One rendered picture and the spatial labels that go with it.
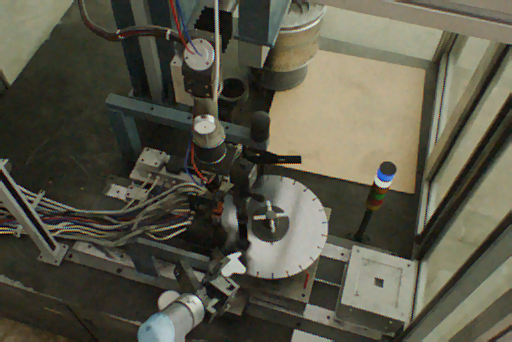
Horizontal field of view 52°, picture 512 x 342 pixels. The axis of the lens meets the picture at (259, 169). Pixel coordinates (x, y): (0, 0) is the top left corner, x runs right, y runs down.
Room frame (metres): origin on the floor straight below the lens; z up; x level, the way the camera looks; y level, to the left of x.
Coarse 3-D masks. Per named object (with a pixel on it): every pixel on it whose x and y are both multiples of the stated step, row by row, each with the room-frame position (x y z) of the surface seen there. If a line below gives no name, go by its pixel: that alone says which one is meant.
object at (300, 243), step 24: (264, 192) 0.79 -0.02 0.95; (288, 192) 0.80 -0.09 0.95; (312, 192) 0.80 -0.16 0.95; (216, 216) 0.71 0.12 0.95; (288, 216) 0.72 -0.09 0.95; (312, 216) 0.72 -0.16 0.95; (216, 240) 0.63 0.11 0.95; (240, 240) 0.63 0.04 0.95; (288, 240) 0.64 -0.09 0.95; (312, 240) 0.64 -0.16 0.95; (264, 264) 0.57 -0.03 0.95; (288, 264) 0.57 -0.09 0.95
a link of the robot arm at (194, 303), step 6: (186, 294) 0.41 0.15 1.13; (174, 300) 0.39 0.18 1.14; (180, 300) 0.39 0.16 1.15; (186, 300) 0.39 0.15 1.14; (192, 300) 0.39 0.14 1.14; (198, 300) 0.39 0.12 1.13; (192, 306) 0.38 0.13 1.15; (198, 306) 0.38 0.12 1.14; (192, 312) 0.36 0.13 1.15; (198, 312) 0.37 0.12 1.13; (204, 312) 0.37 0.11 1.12; (198, 318) 0.36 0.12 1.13
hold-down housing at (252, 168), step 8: (240, 160) 0.68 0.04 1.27; (232, 168) 0.68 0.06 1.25; (240, 168) 0.68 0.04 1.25; (248, 168) 0.68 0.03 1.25; (256, 168) 0.69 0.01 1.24; (232, 176) 0.67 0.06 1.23; (240, 176) 0.66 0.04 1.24; (248, 176) 0.66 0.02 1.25; (256, 176) 0.69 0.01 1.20; (240, 184) 0.66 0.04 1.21; (248, 184) 0.65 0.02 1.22; (240, 200) 0.66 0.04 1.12; (248, 200) 0.66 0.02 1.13; (240, 208) 0.66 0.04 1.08; (248, 208) 0.66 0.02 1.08
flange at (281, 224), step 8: (264, 208) 0.73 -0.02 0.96; (272, 208) 0.73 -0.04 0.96; (280, 208) 0.74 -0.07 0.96; (256, 224) 0.68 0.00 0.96; (264, 224) 0.67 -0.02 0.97; (280, 224) 0.68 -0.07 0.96; (288, 224) 0.69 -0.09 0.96; (256, 232) 0.66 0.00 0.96; (264, 232) 0.66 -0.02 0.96; (272, 232) 0.66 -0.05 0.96; (280, 232) 0.66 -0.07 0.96; (264, 240) 0.64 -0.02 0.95; (272, 240) 0.64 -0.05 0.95
